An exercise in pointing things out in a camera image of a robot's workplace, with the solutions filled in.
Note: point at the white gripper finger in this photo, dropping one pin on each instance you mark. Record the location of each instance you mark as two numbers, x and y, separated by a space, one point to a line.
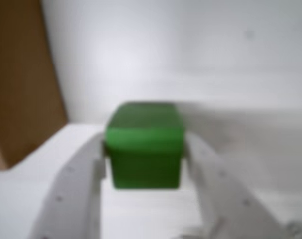
228 199
73 194

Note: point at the green cube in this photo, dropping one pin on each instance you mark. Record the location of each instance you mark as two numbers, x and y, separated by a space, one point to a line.
143 149

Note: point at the brown cardboard box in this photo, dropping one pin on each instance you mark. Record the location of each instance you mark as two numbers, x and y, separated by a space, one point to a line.
16 74

